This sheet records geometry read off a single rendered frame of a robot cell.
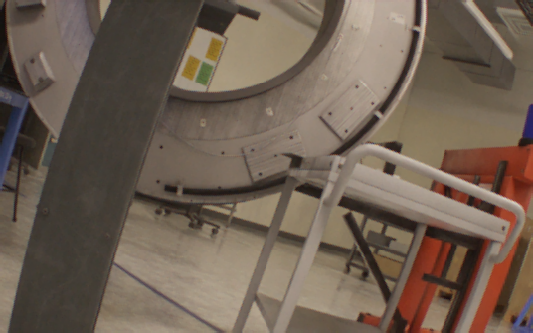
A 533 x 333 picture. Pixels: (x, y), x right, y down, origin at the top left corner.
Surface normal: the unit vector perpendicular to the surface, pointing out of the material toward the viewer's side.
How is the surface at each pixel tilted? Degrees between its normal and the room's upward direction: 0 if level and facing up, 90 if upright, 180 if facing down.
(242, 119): 90
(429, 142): 90
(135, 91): 90
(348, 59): 90
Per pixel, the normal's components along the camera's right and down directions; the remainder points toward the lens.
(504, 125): -0.66, -0.26
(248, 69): 0.68, 0.21
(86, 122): 0.17, 0.02
